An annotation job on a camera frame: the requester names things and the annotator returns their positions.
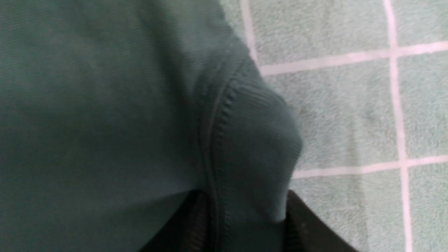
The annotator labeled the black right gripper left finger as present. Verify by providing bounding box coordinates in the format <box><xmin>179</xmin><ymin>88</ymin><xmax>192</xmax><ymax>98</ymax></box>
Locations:
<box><xmin>141</xmin><ymin>190</ymin><xmax>211</xmax><ymax>252</ymax></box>

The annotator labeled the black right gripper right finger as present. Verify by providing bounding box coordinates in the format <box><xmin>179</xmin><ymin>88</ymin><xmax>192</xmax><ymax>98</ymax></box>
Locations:
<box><xmin>284</xmin><ymin>190</ymin><xmax>356</xmax><ymax>252</ymax></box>

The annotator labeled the green long-sleeve top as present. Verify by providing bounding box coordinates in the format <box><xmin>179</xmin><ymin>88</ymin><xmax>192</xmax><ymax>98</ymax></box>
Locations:
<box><xmin>1</xmin><ymin>0</ymin><xmax>301</xmax><ymax>252</ymax></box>

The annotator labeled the green checkered table cloth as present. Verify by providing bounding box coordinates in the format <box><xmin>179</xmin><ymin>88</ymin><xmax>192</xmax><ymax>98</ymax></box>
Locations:
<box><xmin>221</xmin><ymin>0</ymin><xmax>448</xmax><ymax>252</ymax></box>

